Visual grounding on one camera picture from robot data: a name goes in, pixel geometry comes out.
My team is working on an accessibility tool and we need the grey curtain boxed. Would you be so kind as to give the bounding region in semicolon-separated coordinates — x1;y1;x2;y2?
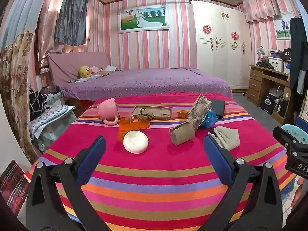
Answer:
54;0;88;47

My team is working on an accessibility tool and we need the bed with purple cover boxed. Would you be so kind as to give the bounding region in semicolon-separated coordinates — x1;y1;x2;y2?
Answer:
59;67;234;101

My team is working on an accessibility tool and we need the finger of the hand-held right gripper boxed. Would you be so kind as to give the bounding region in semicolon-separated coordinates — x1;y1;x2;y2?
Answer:
273;126;308;156
295;117;308;131

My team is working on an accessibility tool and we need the wooden bed frame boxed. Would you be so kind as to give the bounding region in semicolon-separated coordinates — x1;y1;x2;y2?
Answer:
64;97;95;112

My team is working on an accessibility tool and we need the black wallet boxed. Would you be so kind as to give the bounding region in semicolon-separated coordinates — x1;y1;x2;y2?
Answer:
209;99;226;119

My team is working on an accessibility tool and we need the pink covered headboard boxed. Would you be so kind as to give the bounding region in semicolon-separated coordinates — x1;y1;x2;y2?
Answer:
46;52;113;85

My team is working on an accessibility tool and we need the beige phone case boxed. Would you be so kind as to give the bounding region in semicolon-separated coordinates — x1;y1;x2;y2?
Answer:
131;105;172;121

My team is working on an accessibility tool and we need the red plaid cloth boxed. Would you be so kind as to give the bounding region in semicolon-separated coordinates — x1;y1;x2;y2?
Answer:
0;160;30;216

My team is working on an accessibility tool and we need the grey green cover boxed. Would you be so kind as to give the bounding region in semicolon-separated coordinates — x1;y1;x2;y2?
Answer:
36;115;77;152

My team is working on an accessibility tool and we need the yellow duck plush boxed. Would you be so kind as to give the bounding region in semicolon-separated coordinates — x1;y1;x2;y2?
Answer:
79;65;92;79

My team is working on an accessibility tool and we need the framed wedding photo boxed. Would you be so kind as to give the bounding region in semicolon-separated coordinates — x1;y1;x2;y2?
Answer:
117;5;169;34

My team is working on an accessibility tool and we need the striped pink blanket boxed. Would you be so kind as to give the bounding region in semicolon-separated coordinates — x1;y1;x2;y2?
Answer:
24;93;297;231

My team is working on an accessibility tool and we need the white round container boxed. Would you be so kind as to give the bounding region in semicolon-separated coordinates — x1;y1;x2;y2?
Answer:
123;130;149;154

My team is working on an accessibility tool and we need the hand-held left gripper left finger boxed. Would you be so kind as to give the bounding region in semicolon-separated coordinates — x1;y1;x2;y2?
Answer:
26;135;111;231

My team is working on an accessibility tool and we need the grey cloth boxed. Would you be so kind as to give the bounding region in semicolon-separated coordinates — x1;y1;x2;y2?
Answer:
208;126;241;150

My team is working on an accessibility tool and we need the grey hanging garment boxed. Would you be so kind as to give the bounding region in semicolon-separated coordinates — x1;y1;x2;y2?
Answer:
297;70;306;95

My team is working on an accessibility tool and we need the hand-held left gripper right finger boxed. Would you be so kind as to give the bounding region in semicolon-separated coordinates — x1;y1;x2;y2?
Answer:
201;135;283;231

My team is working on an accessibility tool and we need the patterned packet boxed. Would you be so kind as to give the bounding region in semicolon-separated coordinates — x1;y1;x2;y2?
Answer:
187;94;213;128

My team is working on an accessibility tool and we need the pink cup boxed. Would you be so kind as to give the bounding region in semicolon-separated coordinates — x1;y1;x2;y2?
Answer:
97;98;120;126

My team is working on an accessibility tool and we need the pink curtain valance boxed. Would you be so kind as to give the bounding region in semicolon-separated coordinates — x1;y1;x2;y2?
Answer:
242;0;282;23

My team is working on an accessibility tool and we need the desk lamp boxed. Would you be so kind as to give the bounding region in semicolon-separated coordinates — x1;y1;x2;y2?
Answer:
255;46;265;65

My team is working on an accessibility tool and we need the floral beige curtain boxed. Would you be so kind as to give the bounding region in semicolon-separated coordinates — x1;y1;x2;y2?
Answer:
0;0;46;164
300;99;308;124

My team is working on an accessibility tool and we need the dark hanging garment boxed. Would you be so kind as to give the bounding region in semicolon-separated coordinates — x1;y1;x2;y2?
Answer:
289;17;308;94

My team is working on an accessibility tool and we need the white storage box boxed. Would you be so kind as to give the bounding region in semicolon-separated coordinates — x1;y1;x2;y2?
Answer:
268;57;285;72

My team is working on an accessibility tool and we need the wooden desk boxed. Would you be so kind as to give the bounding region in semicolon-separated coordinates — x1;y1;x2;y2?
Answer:
247;64;297;126

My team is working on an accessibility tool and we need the dark clothes pile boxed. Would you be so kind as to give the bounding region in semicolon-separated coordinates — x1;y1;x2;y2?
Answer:
257;60;273;70

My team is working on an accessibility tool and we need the blue plastic bag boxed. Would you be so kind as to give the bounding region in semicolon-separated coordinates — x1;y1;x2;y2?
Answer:
201;110;218;128

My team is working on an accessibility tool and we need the polka dot cushion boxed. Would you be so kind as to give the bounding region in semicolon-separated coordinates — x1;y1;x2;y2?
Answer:
29;105;76;137

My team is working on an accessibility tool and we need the dark blue gift bag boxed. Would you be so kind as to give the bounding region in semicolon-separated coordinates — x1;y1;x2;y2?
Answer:
260;93;277;115

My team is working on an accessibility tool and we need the cardboard tube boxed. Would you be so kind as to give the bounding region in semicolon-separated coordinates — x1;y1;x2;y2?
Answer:
169;121;196;146

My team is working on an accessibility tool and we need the white fan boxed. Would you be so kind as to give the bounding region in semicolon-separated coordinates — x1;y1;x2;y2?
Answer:
268;86;283;99

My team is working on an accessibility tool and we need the white wardrobe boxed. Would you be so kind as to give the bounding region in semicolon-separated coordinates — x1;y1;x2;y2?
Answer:
188;0;251;92

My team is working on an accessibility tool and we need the turquoise plastic basket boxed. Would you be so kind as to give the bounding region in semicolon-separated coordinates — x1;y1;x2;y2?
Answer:
281;124;308;150

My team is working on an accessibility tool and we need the orange plastic container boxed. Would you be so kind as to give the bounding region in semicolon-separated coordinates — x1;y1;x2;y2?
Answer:
118;115;138;142

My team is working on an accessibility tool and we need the small wall photo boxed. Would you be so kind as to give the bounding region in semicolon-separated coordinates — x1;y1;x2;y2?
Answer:
274;12;301;40

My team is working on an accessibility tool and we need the black box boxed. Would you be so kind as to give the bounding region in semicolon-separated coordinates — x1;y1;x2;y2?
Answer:
277;98;289;121

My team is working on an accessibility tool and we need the pink window curtain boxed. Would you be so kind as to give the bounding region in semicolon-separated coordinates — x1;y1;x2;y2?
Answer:
36;0;94;68

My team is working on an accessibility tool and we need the person's right hand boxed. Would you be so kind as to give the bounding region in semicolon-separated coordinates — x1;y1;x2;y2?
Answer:
291;177;304;207

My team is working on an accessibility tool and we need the black white patterned bag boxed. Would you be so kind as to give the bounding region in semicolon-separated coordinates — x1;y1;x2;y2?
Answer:
29;90;48;118

